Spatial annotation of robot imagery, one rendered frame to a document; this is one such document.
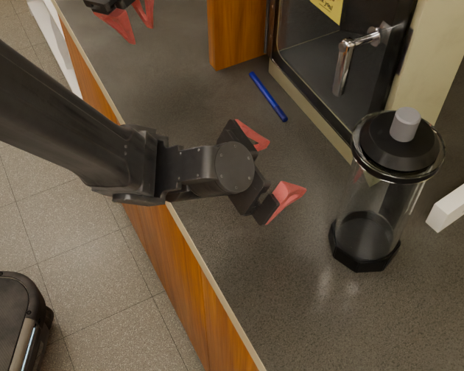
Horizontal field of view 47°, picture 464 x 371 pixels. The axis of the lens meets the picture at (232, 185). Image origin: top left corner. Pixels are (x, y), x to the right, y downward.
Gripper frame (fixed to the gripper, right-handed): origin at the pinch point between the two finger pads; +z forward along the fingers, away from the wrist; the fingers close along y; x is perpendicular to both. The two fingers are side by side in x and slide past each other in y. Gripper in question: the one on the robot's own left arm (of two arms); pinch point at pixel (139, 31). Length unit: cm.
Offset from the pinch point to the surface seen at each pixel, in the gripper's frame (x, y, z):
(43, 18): 177, 56, 66
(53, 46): 156, 44, 70
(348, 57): -38.6, 3.9, -0.7
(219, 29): -4.8, 12.7, 7.6
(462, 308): -59, -8, 29
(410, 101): -43.9, 9.1, 9.7
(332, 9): -31.2, 11.9, -1.2
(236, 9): -6.8, 16.2, 5.4
